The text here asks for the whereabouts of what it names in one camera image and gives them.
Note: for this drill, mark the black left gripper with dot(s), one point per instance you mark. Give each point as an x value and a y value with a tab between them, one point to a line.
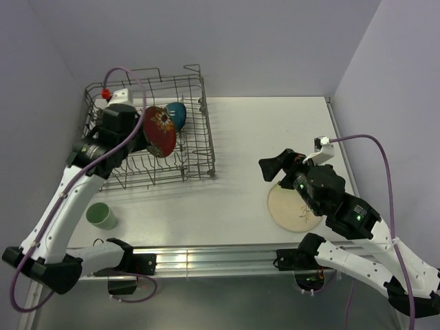
143	142

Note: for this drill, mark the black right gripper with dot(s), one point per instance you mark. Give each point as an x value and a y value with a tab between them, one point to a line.
288	160

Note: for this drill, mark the red floral plate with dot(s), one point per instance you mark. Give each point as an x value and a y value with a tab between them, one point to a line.
160	131

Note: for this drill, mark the dark blue bowl beige inside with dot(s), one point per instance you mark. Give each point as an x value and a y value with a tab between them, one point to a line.
178	113

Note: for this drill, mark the green cup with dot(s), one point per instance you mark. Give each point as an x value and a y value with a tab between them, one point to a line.
101	216

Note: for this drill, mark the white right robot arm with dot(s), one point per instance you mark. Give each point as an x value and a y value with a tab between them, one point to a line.
397	272

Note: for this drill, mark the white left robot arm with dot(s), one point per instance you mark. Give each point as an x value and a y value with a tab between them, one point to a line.
44	256

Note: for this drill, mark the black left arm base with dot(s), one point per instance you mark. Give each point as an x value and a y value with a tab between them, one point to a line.
138	275

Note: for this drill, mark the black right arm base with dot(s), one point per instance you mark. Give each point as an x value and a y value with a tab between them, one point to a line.
292	258

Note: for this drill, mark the beige round plate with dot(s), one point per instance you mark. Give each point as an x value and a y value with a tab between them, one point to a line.
289	211

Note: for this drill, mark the grey wire dish rack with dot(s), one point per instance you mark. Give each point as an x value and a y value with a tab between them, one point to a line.
182	147

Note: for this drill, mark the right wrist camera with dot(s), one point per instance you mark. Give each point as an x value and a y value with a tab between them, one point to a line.
323	151

